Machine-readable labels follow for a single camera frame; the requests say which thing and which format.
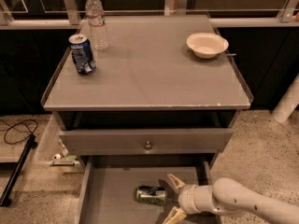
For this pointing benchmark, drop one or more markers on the grey open middle drawer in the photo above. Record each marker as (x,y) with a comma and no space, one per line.
(110,183)

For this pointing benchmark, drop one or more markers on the clear plastic water bottle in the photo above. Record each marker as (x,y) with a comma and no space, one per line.
(96,18)

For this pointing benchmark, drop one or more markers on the blue soda can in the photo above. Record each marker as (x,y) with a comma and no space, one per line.
(82,54)

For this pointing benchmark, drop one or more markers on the black metal floor bar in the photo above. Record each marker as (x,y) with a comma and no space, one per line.
(30,144)

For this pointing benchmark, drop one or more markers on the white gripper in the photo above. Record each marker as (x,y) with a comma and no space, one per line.
(187,196)

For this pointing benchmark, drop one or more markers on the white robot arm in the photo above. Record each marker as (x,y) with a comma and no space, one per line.
(261,149)

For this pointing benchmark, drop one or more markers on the grey drawer cabinet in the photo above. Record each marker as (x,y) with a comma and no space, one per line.
(148,78)

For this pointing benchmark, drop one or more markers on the metal window rail frame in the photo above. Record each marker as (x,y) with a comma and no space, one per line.
(69,14)

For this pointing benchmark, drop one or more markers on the white bowl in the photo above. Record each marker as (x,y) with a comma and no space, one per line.
(207,45)

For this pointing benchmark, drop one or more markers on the small debris on floor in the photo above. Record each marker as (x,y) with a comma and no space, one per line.
(64,158)

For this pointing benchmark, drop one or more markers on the grey top drawer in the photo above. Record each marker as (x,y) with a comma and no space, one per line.
(131,141)

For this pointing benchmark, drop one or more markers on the green soda can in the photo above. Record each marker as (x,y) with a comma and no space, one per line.
(151,195)

